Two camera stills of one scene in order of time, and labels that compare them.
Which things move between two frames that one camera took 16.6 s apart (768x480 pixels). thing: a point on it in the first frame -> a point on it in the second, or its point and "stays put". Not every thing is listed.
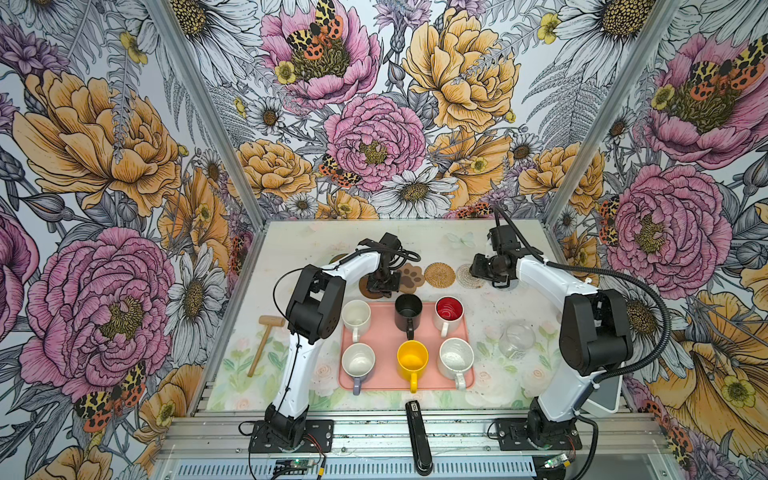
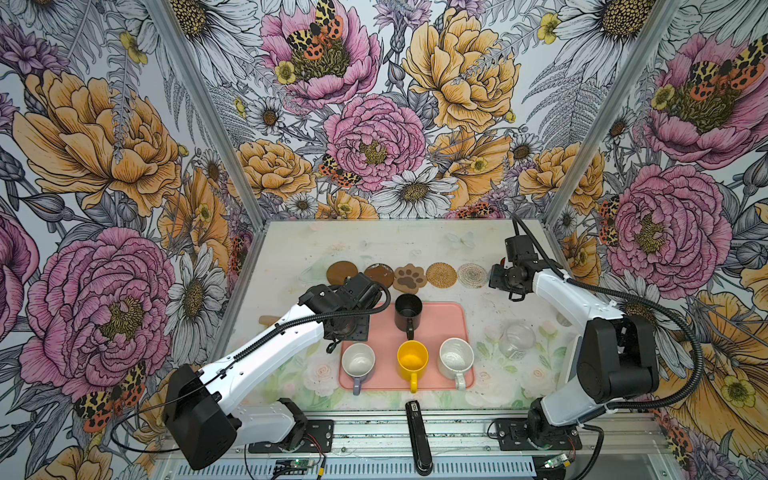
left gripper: (386, 291) -> (359, 334)
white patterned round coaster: (468, 280) stays put
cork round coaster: (439, 275) stays put
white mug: (455, 358) stays put
